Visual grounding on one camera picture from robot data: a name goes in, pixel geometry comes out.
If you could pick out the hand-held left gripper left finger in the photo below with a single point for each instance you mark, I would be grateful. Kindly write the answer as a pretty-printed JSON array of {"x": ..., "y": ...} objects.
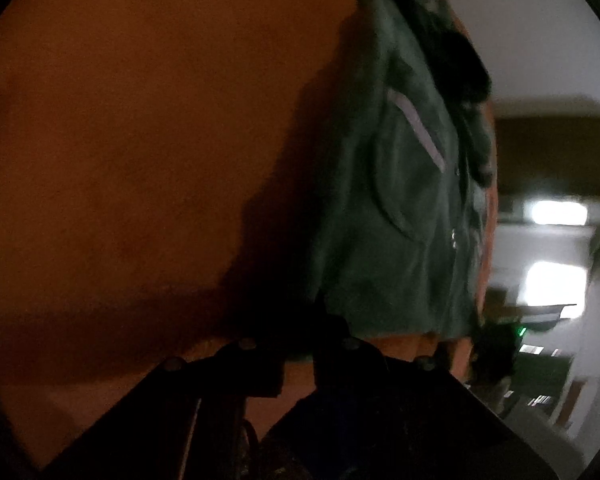
[{"x": 260, "y": 370}]

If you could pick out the orange blanket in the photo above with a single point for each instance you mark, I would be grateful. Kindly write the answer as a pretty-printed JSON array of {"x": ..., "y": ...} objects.
[{"x": 130, "y": 160}]

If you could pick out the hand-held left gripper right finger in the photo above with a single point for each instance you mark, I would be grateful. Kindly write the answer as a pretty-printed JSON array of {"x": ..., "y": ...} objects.
[{"x": 350, "y": 370}]

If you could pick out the green fleece jacket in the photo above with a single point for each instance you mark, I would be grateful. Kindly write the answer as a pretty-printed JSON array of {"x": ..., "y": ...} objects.
[{"x": 390, "y": 210}]

